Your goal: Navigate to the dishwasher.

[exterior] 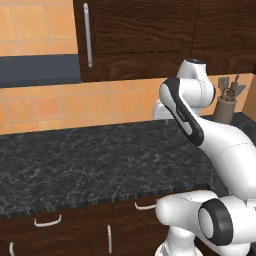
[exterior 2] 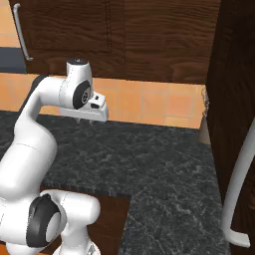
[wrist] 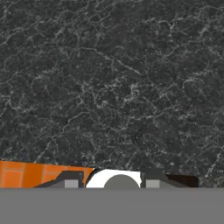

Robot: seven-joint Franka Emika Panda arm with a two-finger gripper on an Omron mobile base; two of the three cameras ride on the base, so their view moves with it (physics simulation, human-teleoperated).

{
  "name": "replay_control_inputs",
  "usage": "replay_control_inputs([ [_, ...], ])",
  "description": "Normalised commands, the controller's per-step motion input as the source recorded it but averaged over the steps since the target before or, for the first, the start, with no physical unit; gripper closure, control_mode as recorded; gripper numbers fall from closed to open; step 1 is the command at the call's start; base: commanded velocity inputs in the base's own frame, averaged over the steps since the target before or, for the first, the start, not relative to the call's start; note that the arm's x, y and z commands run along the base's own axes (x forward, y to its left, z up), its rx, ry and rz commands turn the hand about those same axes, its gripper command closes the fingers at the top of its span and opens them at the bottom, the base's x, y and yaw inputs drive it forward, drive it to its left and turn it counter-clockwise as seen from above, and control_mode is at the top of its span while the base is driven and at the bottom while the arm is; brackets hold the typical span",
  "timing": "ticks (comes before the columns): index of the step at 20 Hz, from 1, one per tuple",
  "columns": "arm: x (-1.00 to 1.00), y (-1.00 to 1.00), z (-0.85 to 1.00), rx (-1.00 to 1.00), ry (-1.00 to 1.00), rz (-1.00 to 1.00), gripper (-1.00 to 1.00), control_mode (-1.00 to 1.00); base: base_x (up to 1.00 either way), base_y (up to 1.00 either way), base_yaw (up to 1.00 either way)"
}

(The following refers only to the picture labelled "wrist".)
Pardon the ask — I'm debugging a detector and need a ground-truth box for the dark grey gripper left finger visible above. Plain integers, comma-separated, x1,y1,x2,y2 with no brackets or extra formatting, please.
32,171,85,189

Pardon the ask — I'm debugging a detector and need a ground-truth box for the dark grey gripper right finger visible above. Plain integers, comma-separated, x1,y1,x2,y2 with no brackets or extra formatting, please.
140,168,191,189

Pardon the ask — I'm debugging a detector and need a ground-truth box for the white round object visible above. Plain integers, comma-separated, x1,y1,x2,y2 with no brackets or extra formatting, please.
85,168,144,189

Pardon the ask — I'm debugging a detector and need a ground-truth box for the dark brown cupboard front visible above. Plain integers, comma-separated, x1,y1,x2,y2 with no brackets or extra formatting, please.
164,173,200,189

